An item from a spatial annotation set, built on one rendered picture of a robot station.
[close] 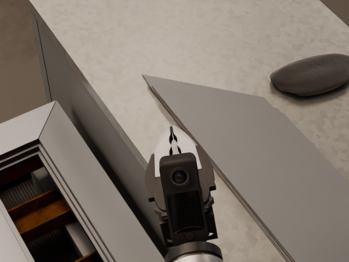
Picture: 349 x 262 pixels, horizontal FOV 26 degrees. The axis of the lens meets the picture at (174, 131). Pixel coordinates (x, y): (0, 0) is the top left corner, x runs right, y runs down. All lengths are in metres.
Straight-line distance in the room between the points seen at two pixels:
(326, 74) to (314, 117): 0.11
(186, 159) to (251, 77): 0.80
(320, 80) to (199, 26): 0.32
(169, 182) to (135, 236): 0.74
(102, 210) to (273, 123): 0.42
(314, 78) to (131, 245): 0.53
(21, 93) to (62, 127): 1.30
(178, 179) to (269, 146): 0.64
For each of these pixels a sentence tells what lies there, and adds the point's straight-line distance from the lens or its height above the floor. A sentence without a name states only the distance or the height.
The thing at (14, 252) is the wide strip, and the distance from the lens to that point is 1.65.
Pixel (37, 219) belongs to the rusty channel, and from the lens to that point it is 1.91.
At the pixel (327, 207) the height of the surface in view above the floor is 1.07.
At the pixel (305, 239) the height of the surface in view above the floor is 1.07.
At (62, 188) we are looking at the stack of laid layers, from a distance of 1.76.
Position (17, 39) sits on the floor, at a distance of 3.35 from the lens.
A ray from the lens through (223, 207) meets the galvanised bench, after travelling 1.45.
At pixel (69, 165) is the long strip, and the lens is 1.76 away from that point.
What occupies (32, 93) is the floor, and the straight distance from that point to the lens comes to 3.11.
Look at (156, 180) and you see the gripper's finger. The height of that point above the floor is 1.46.
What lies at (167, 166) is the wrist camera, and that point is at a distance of 0.90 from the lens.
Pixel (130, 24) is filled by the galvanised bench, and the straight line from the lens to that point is 1.79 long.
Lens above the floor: 2.26
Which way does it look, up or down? 50 degrees down
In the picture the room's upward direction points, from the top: straight up
